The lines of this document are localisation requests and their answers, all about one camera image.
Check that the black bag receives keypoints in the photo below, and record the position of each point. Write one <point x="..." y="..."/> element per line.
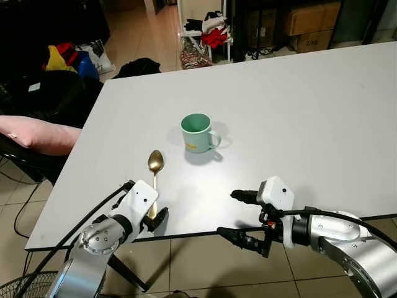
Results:
<point x="139" y="67"/>

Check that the green ceramic mug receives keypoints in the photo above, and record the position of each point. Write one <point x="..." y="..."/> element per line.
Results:
<point x="195" y="139"/>

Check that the gold metal spoon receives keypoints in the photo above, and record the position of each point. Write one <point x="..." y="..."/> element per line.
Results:
<point x="156" y="161"/>

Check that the red cloth on rack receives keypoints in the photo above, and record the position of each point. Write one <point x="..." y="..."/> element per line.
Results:
<point x="214" y="37"/>

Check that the blue bag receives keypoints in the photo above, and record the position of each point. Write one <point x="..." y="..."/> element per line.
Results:
<point x="87" y="65"/>

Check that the black floor fan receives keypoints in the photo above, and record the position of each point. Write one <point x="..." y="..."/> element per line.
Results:
<point x="37" y="287"/>

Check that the black shelf cabinet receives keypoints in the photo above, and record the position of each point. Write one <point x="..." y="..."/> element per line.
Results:
<point x="239" y="25"/>

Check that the pink pillow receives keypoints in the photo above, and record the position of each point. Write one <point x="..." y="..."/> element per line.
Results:
<point x="37" y="135"/>

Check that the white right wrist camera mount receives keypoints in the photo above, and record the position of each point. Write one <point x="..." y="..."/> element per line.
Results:
<point x="278" y="194"/>

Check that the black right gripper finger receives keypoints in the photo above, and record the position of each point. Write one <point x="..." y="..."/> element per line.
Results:
<point x="243" y="238"/>
<point x="246" y="197"/>

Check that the large cardboard box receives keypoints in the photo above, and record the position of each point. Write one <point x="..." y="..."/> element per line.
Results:
<point x="313" y="18"/>

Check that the black cloth on rack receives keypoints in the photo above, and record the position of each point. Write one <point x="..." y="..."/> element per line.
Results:
<point x="193" y="25"/>

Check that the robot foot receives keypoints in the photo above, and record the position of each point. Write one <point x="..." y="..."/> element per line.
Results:
<point x="178" y="294"/>

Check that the patterned brown bag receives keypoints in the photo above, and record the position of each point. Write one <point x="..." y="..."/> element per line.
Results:
<point x="195" y="56"/>

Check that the tall dark cardboard box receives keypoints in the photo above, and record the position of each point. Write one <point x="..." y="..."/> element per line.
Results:
<point x="262" y="28"/>

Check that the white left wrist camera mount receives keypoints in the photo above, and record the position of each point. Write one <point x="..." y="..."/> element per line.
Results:
<point x="138" y="200"/>

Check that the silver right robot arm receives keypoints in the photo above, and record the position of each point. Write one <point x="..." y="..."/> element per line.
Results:
<point x="347" y="254"/>

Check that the red cloth beside yellow cloth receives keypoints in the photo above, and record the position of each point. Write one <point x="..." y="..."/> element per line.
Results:
<point x="67" y="49"/>

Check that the white cloth on rack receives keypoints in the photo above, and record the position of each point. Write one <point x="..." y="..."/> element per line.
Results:
<point x="215" y="20"/>

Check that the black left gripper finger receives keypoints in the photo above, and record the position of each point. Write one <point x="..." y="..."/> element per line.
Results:
<point x="164" y="217"/>

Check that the small cardboard box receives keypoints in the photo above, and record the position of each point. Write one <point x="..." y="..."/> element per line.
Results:
<point x="312" y="42"/>

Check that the white clothes rack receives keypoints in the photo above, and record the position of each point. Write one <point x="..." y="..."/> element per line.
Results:
<point x="180" y="28"/>

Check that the black chair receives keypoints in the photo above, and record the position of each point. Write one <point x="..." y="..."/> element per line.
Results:
<point x="56" y="93"/>

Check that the white plastic bag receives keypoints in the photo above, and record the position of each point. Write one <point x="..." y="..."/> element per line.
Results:
<point x="102" y="59"/>

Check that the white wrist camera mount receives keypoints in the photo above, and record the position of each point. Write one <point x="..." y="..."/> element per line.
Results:
<point x="278" y="194"/>
<point x="138" y="200"/>

